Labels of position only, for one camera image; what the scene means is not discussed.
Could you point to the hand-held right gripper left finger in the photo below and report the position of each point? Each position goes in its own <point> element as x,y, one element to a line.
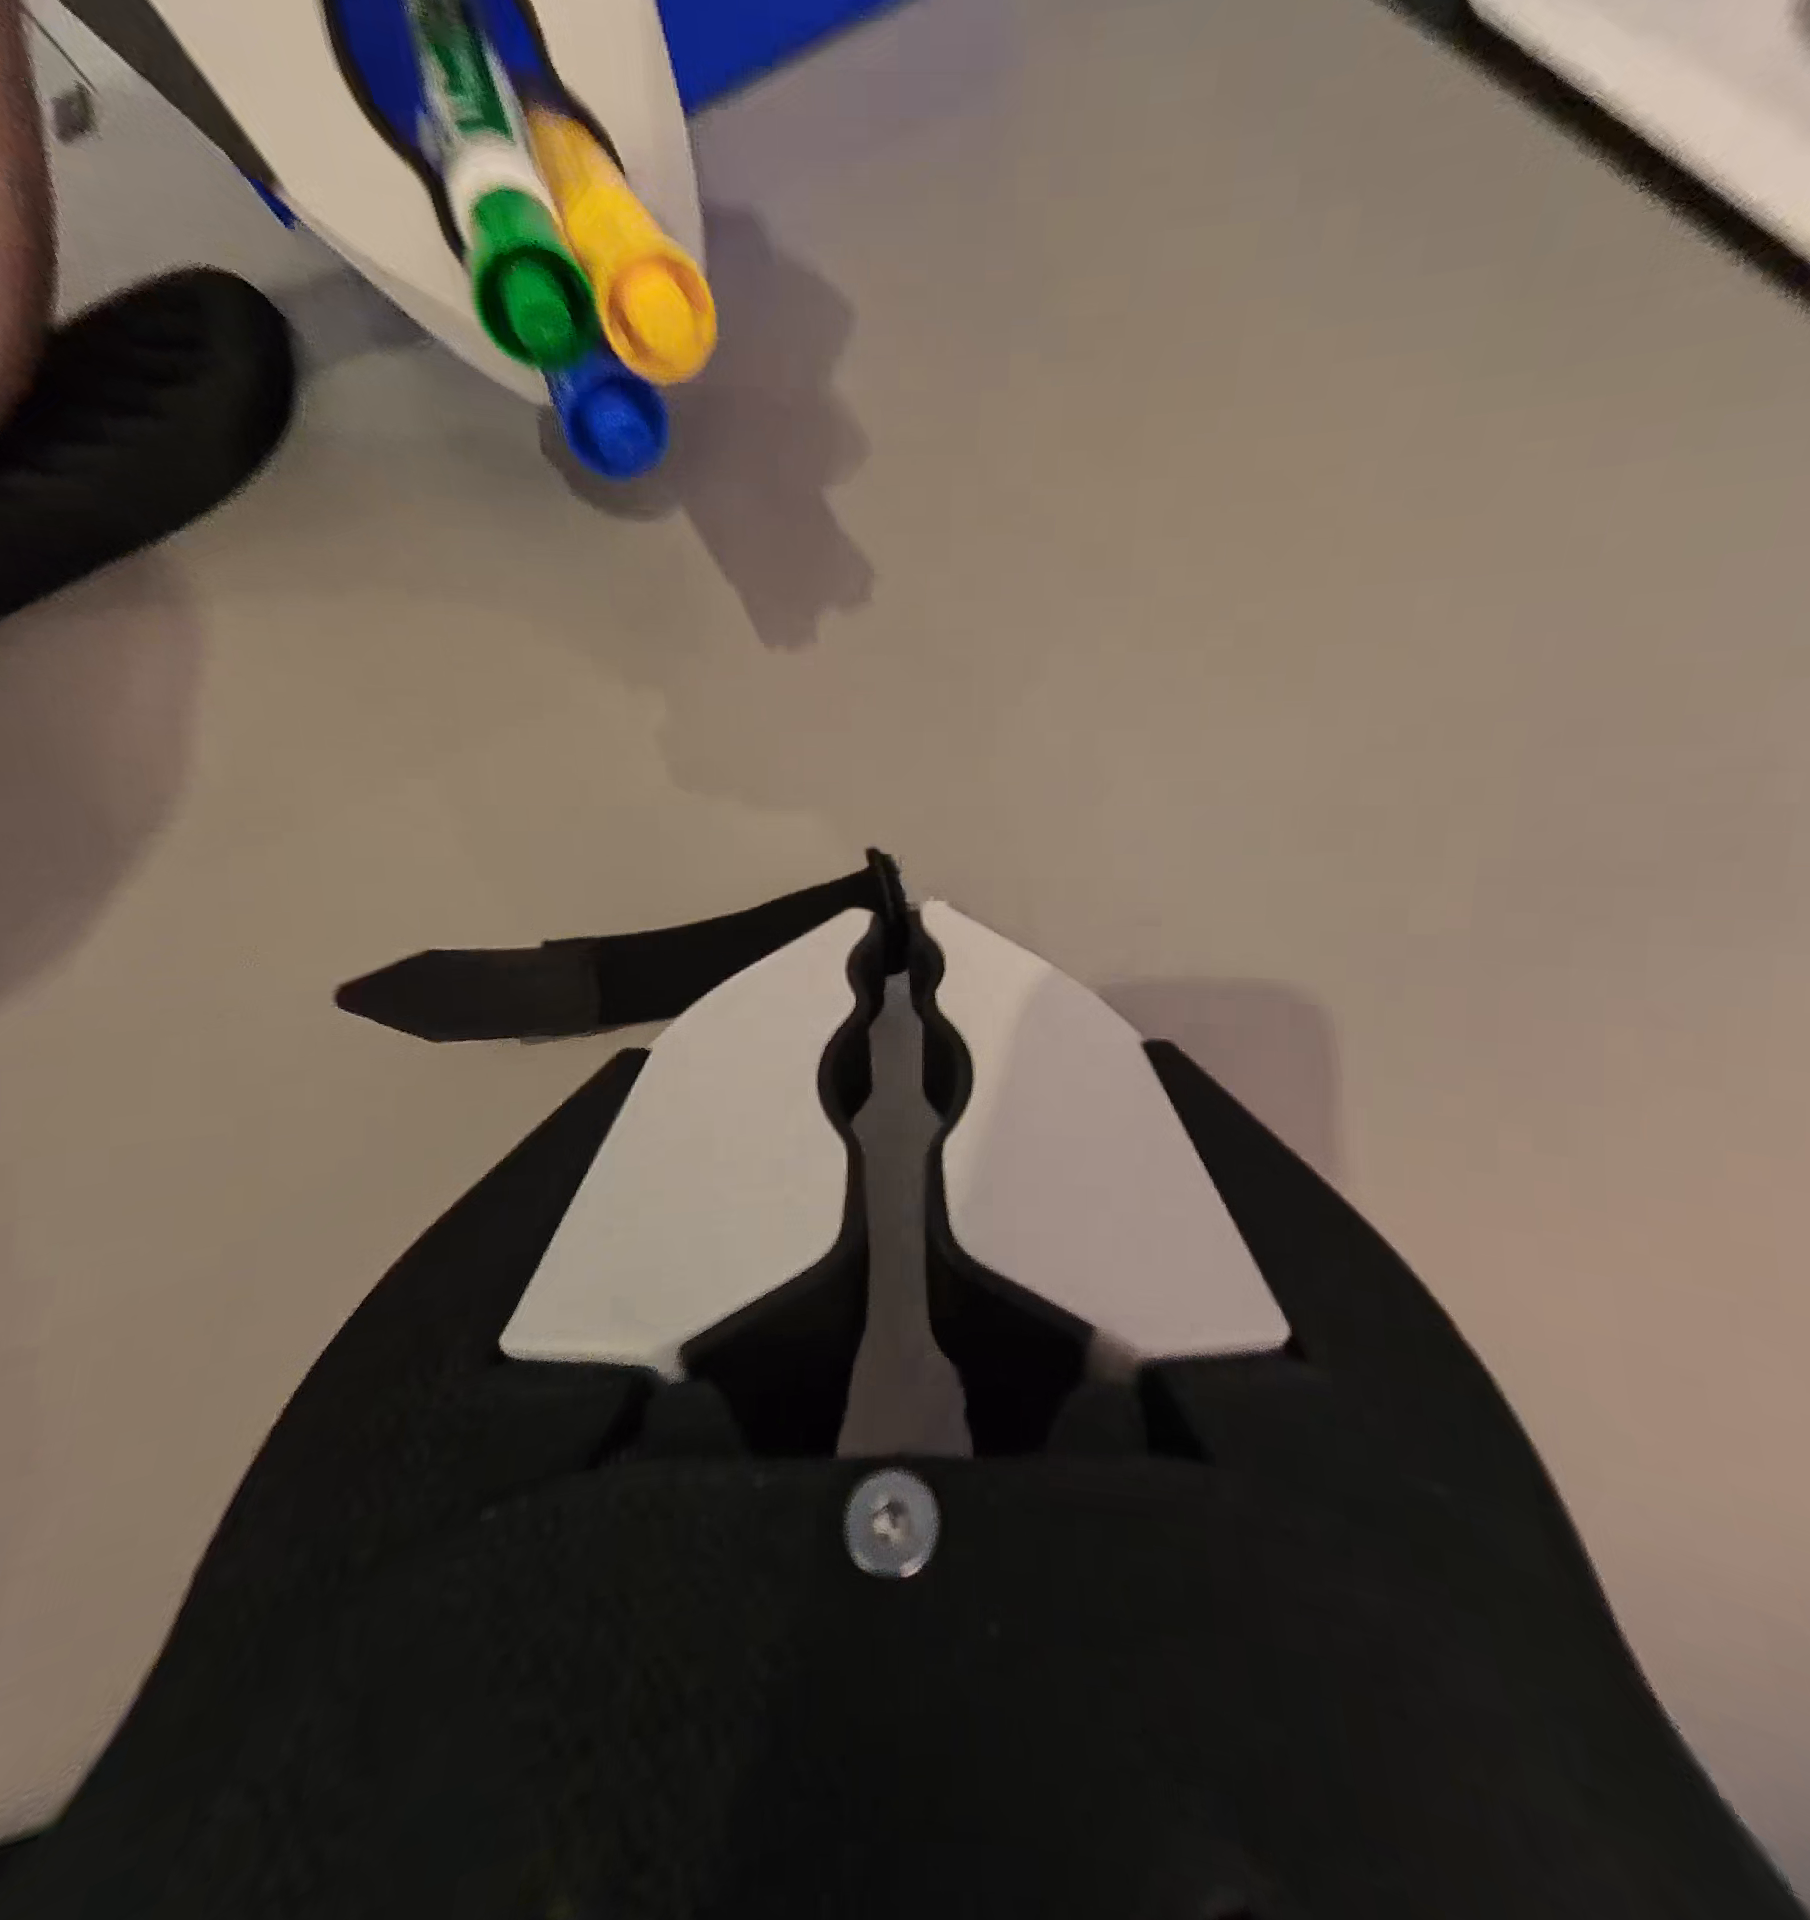
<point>695,1188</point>

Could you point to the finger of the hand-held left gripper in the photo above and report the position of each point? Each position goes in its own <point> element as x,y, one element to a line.
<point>333,166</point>
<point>642,105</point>

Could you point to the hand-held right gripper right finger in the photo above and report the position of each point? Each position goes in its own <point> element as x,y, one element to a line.
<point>1100,1188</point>

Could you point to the yellow highlighter marker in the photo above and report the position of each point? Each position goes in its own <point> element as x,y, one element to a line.
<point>642,285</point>

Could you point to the green dry erase marker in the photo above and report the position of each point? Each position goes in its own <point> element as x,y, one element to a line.
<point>515,257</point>

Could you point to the black elbow rest pad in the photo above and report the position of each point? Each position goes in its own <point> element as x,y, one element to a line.
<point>109,452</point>

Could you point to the large blue plastic bin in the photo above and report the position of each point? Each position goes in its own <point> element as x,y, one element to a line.
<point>755,43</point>

